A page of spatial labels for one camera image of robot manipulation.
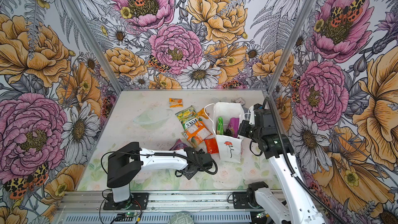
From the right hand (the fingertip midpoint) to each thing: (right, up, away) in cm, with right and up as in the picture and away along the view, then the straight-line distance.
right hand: (239, 130), depth 73 cm
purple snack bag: (-1, -1, +12) cm, 13 cm away
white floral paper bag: (-4, -9, +4) cm, 11 cm away
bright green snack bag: (-8, +1, +8) cm, 12 cm away
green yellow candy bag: (-27, +3, +30) cm, 40 cm away
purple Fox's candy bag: (-31, -11, +16) cm, 36 cm away
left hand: (-28, -22, +9) cm, 37 cm away
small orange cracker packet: (-36, +13, +39) cm, 55 cm away
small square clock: (+10, +14, +40) cm, 43 cm away
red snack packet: (-12, -12, +20) cm, 26 cm away
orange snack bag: (-21, -6, +21) cm, 30 cm away
